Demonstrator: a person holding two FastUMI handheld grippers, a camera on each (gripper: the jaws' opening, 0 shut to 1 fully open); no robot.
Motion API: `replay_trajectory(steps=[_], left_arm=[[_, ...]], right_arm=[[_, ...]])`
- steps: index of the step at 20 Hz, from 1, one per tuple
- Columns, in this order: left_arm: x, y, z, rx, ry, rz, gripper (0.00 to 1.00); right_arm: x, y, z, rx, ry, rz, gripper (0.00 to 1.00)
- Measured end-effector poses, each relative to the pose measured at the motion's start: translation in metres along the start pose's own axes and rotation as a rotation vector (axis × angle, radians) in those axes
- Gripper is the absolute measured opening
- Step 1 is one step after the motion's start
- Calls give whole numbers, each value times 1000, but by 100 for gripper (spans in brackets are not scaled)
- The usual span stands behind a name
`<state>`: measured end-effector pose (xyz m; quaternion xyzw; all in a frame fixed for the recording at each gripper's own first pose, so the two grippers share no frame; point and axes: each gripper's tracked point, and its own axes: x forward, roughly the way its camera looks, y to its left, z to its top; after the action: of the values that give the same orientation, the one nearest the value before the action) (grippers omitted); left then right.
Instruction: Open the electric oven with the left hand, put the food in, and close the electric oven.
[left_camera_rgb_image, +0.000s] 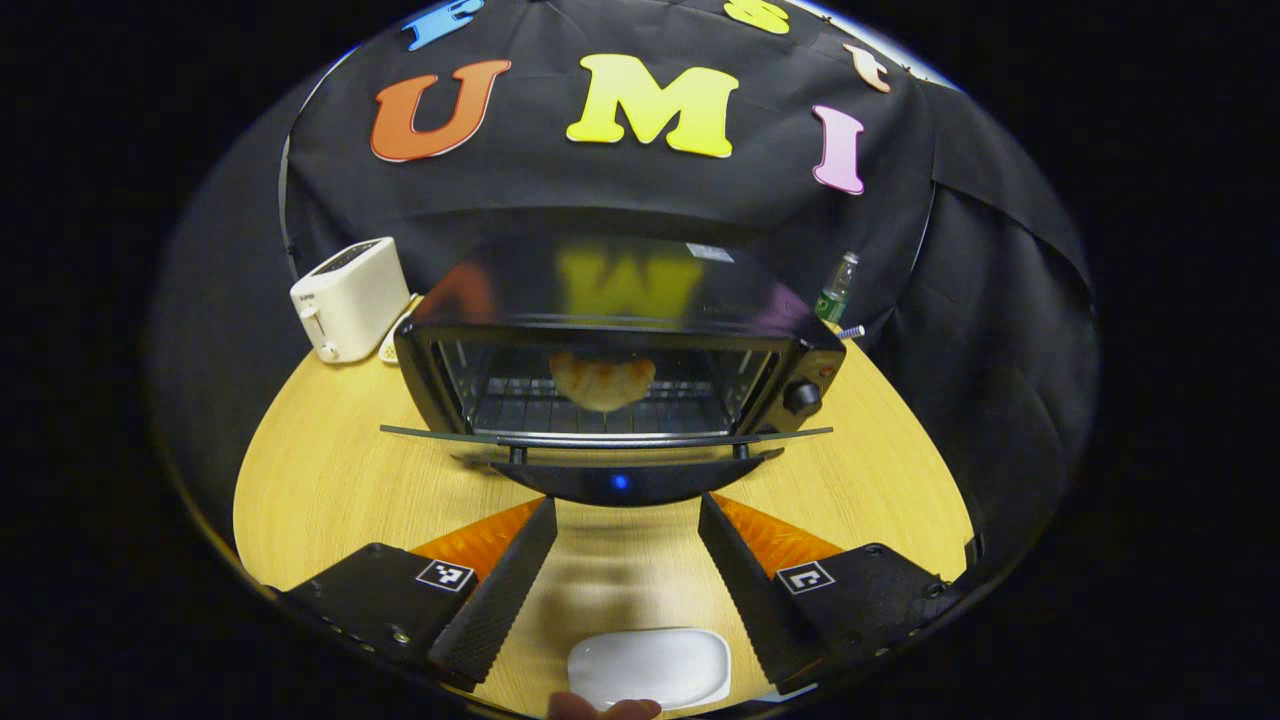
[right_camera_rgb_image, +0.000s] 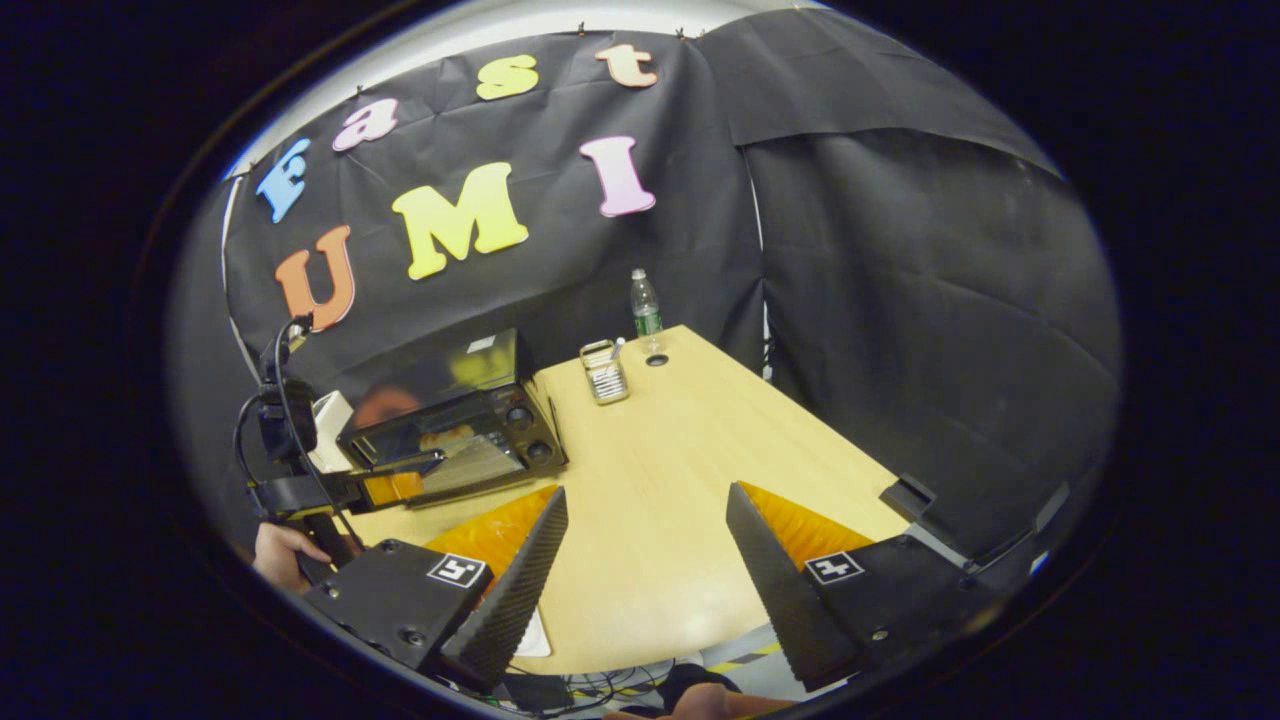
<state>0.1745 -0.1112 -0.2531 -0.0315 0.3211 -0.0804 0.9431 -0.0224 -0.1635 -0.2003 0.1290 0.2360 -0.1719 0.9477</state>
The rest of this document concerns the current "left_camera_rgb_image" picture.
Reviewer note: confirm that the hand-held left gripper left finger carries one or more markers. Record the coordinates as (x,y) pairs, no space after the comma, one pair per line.
(500,590)

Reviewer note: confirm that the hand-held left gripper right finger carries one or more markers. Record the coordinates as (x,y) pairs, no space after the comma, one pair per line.
(748,590)

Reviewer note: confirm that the black electric oven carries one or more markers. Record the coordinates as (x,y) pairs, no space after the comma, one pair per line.
(620,485)

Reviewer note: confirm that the golden bread roll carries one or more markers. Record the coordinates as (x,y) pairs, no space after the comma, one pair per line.
(602,385)

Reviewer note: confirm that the metal oven rack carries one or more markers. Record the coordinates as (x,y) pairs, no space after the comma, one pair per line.
(520,405)

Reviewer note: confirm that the small white dish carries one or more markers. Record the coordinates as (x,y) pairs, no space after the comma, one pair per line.
(397,342)

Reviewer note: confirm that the clear plastic water bottle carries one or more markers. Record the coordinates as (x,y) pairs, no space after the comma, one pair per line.
(835,295)

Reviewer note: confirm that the white toaster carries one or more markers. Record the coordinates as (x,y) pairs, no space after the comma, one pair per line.
(350,300)

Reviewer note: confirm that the black backdrop cloth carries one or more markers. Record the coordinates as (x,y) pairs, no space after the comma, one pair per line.
(600,190)

